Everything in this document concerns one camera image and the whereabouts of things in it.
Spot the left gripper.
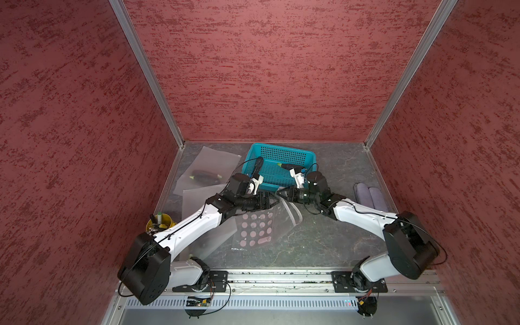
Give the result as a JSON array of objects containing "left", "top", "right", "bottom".
[{"left": 236, "top": 191, "right": 280, "bottom": 211}]

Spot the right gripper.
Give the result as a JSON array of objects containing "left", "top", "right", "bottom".
[{"left": 276, "top": 185, "right": 320, "bottom": 204}]

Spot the pink dotted zip-top bag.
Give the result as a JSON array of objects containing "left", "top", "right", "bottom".
[{"left": 232, "top": 200, "right": 303, "bottom": 251}]

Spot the clear zip-top bag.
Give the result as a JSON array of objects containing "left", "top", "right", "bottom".
[
  {"left": 178, "top": 184, "right": 237, "bottom": 261},
  {"left": 173, "top": 146, "right": 241, "bottom": 196}
]

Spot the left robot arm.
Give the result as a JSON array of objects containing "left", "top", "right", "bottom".
[{"left": 117, "top": 191, "right": 280, "bottom": 306}]

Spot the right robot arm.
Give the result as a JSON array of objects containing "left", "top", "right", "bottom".
[{"left": 277, "top": 186, "right": 441, "bottom": 293}]

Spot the teal plastic basket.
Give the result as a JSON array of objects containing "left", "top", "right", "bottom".
[{"left": 242, "top": 143, "right": 318, "bottom": 192}]

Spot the purple roller left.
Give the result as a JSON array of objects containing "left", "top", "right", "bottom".
[{"left": 354, "top": 183, "right": 374, "bottom": 209}]

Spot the purple roller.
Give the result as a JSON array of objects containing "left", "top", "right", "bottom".
[
  {"left": 354, "top": 183, "right": 374, "bottom": 209},
  {"left": 368, "top": 187, "right": 390, "bottom": 212}
]

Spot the purple roller right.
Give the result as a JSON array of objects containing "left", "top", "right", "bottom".
[{"left": 368, "top": 187, "right": 390, "bottom": 212}]

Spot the left circuit board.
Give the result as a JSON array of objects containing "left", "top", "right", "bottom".
[{"left": 186, "top": 296, "right": 212, "bottom": 308}]

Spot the right black connector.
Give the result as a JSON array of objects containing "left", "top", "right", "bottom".
[{"left": 357, "top": 297, "right": 378, "bottom": 318}]

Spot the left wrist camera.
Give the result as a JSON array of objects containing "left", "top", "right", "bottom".
[{"left": 226, "top": 173, "right": 264, "bottom": 196}]

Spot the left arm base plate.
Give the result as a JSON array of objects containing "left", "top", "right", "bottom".
[{"left": 171, "top": 271, "right": 229, "bottom": 294}]

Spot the aluminium front rail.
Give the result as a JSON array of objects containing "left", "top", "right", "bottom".
[{"left": 102, "top": 268, "right": 459, "bottom": 324}]

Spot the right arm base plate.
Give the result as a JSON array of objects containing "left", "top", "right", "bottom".
[{"left": 330, "top": 271, "right": 388, "bottom": 295}]

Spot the left corner aluminium post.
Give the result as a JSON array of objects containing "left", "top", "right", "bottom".
[{"left": 109, "top": 0, "right": 185, "bottom": 150}]

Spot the corner aluminium post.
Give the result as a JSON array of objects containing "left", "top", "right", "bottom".
[
  {"left": 364, "top": 0, "right": 458, "bottom": 150},
  {"left": 109, "top": 0, "right": 185, "bottom": 150}
]

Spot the right corner aluminium post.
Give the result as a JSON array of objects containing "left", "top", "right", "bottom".
[{"left": 364, "top": 0, "right": 458, "bottom": 150}]

